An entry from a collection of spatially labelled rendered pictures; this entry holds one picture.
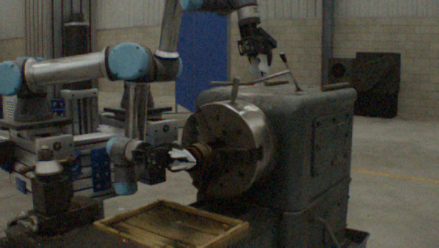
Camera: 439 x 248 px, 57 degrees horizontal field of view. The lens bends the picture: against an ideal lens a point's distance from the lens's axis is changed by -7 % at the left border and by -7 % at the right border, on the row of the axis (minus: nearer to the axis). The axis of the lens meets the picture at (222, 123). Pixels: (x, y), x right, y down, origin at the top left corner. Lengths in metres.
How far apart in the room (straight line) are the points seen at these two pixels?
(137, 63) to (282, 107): 0.49
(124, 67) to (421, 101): 10.31
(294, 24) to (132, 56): 11.10
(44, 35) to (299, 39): 10.75
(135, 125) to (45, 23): 0.62
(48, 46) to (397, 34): 10.18
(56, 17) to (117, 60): 0.59
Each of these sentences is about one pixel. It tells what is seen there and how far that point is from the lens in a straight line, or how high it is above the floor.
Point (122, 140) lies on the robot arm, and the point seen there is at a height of 1.11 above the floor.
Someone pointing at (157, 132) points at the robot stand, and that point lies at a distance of 1.79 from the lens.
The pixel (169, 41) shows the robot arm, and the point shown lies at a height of 1.45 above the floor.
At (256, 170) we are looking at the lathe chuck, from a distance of 1.34.
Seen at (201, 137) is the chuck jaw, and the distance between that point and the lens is 1.36.
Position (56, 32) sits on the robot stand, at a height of 1.49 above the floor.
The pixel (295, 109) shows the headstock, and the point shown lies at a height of 1.22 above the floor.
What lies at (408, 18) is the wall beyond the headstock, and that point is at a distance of 11.39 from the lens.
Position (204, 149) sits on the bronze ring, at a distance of 1.31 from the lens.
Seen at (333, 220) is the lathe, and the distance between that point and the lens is 1.86.
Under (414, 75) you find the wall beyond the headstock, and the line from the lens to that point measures 11.33.
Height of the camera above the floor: 1.39
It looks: 9 degrees down
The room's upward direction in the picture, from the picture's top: straight up
